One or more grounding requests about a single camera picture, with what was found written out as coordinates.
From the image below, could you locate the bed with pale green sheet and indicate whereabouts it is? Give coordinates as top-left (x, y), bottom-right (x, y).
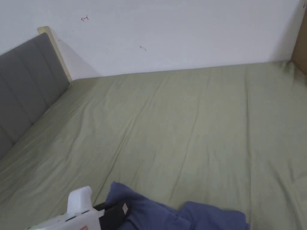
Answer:
top-left (0, 60), bottom-right (307, 230)

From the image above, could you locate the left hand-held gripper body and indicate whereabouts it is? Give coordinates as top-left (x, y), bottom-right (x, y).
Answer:
top-left (28, 186), bottom-right (106, 230)

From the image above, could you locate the grey padded headboard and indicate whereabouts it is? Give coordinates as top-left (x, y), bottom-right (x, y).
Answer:
top-left (0, 26), bottom-right (72, 160)

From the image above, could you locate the brown wooden board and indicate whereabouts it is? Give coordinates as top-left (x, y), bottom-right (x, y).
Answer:
top-left (291, 0), bottom-right (307, 83)

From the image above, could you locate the dark blue shirt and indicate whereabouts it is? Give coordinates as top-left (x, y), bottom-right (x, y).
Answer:
top-left (100, 181), bottom-right (250, 230)

